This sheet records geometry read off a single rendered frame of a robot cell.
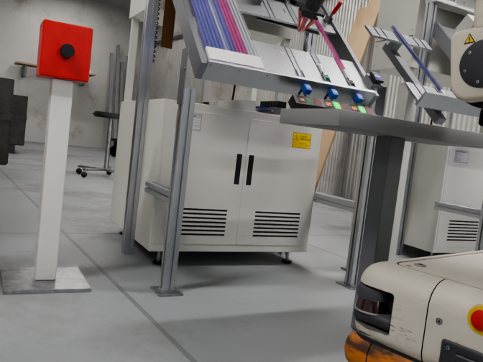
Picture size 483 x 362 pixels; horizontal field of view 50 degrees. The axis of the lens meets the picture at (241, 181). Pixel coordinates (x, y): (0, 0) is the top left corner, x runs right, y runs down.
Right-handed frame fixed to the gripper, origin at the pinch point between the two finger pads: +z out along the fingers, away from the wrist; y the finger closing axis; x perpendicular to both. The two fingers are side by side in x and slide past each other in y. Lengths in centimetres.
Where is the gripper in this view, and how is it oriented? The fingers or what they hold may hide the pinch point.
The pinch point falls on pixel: (300, 29)
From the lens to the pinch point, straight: 207.8
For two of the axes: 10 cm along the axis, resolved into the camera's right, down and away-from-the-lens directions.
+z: -3.6, 6.9, 6.2
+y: -8.9, -0.6, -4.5
